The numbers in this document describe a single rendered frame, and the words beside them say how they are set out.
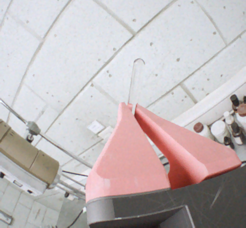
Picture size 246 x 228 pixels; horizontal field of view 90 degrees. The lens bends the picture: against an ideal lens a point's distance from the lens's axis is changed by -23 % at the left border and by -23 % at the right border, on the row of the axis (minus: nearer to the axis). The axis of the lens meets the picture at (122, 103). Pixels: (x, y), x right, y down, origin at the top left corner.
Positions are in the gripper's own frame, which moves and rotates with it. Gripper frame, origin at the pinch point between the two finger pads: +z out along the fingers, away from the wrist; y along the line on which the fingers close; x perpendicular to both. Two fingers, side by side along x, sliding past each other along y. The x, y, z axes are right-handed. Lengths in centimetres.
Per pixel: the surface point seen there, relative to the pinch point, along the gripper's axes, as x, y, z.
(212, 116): 24, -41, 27
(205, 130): 25.8, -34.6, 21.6
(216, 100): 17, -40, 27
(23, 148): 25.1, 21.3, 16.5
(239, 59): 1, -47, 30
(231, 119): 19.0, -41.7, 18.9
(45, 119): 43, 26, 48
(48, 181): 32.0, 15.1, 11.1
